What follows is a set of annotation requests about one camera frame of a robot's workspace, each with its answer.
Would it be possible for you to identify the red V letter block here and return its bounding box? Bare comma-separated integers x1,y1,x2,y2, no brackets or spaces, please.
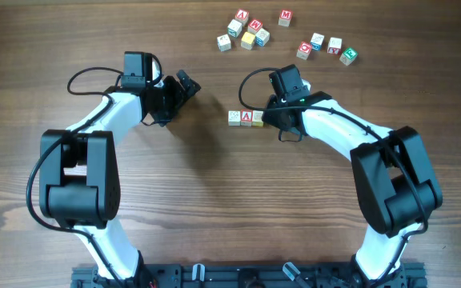
235,9,250,26

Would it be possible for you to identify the yellow edged B block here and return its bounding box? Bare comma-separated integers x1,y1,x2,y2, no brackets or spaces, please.
252,110,264,126

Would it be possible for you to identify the red A letter block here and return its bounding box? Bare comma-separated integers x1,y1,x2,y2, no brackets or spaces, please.
240,110,253,126

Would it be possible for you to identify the green edged picture block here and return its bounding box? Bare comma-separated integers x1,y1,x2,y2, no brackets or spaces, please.
227,19,243,38

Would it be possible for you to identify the blue edged wooden block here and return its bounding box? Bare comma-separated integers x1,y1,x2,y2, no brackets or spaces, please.
311,33,325,51

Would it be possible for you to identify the yellow wooden block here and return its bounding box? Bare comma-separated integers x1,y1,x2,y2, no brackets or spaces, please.
241,32,255,50

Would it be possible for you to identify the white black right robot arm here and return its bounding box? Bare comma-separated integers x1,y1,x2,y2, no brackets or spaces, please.
263,65,443,286

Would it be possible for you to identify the red M letter block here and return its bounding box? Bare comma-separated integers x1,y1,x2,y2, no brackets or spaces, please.
278,10,293,27

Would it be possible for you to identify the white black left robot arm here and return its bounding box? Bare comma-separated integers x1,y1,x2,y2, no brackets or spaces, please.
26,51,201,287

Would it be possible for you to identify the red W letter block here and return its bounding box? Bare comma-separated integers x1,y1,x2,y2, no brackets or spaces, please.
247,18,263,34

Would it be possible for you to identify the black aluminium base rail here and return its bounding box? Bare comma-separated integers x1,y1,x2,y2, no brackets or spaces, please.
70,262,428,288

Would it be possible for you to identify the red Q letter block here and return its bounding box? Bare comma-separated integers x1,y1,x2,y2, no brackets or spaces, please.
296,42,312,60

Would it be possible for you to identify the red X letter block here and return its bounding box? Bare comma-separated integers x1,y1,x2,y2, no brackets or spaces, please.
327,37,343,54

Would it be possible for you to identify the blue edged picture block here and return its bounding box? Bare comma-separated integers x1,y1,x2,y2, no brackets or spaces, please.
255,28,271,46

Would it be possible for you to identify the green E letter block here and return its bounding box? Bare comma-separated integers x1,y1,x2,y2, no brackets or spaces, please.
339,47,358,66

